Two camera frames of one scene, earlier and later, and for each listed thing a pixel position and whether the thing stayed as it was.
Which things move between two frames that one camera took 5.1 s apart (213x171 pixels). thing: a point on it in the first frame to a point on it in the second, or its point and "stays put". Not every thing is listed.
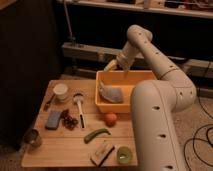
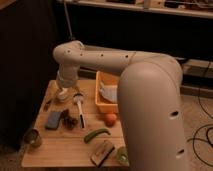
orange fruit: (111, 119) stays put
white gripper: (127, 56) to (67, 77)
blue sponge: (53, 120) stays put
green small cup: (123, 155) stays put
